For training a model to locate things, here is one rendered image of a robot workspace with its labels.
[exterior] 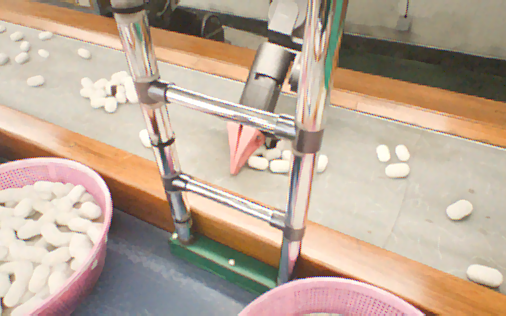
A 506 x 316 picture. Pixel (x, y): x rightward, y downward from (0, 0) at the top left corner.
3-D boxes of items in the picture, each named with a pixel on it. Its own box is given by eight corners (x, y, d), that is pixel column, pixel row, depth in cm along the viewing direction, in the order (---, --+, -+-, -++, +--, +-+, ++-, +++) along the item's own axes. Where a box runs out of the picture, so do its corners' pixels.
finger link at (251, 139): (239, 177, 46) (260, 115, 47) (197, 162, 48) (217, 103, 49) (252, 180, 53) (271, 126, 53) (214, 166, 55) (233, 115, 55)
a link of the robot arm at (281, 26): (277, 29, 57) (280, -4, 49) (341, 47, 56) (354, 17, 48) (255, 90, 55) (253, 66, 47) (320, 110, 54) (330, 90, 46)
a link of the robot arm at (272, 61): (261, 47, 54) (259, 32, 49) (301, 59, 54) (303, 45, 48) (248, 86, 54) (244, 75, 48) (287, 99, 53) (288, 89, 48)
